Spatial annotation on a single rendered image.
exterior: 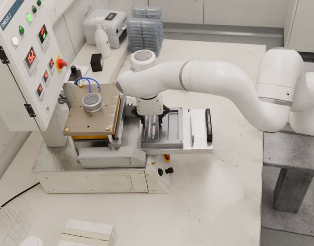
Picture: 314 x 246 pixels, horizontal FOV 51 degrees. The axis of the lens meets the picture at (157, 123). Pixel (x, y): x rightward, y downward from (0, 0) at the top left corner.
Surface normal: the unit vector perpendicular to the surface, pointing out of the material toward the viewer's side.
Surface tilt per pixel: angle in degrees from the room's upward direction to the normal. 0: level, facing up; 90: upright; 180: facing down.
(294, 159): 0
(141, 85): 72
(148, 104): 91
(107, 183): 90
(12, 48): 90
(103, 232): 2
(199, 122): 0
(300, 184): 90
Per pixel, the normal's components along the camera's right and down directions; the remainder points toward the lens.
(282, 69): -0.16, 0.02
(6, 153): 0.97, 0.11
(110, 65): -0.08, -0.69
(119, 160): -0.04, 0.73
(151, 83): -0.11, 0.46
